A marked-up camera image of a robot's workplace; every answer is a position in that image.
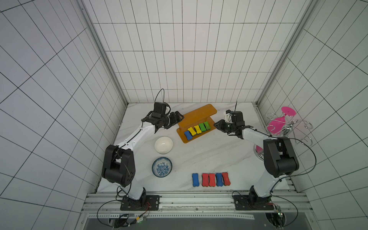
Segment white bowl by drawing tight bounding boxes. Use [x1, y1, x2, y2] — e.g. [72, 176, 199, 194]
[154, 137, 173, 154]

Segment right electronics board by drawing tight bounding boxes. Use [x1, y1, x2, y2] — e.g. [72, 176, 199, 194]
[265, 205, 286, 228]

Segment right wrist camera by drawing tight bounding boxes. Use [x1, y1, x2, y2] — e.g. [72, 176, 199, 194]
[224, 109, 233, 123]

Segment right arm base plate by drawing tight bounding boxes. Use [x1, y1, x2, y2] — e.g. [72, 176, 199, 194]
[232, 195, 274, 211]

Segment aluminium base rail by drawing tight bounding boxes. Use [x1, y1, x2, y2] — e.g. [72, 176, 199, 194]
[81, 191, 312, 219]

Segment blue patterned bowl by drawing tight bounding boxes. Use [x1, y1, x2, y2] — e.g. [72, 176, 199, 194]
[152, 157, 173, 178]

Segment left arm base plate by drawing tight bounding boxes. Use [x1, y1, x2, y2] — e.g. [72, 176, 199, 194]
[120, 194, 161, 211]

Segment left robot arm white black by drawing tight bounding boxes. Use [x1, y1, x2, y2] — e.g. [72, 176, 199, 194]
[102, 102, 184, 201]

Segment red eraser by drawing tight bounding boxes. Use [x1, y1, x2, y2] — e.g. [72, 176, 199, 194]
[222, 172, 231, 186]
[209, 173, 216, 187]
[202, 173, 209, 187]

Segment green eraser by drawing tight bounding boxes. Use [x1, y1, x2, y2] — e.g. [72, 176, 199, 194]
[203, 121, 211, 130]
[198, 123, 207, 132]

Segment yellow eraser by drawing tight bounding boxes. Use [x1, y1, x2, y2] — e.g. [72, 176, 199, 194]
[188, 127, 197, 137]
[194, 125, 202, 134]

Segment orange wooden two-tier shelf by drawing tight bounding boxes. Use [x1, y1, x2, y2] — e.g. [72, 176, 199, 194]
[177, 104, 217, 144]

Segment blue eraser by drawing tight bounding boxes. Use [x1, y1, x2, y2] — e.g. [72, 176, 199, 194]
[184, 130, 193, 141]
[192, 173, 199, 187]
[215, 173, 224, 187]

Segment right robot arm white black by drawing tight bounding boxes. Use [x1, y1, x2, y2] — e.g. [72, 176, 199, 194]
[214, 110, 300, 199]

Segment left electronics board with wires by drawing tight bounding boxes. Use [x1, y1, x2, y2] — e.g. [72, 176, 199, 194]
[109, 214, 146, 229]

